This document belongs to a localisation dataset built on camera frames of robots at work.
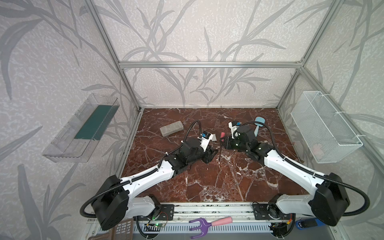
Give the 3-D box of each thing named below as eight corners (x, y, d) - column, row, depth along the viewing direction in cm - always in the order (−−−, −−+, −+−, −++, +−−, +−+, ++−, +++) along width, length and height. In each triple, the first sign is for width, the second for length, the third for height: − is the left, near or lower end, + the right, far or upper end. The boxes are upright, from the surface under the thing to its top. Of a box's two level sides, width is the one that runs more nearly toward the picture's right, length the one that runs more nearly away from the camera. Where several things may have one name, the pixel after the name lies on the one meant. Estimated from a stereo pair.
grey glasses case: (163, 137, 105) (162, 134, 102) (160, 130, 109) (159, 127, 106) (184, 129, 110) (184, 126, 107) (181, 123, 113) (180, 120, 111)
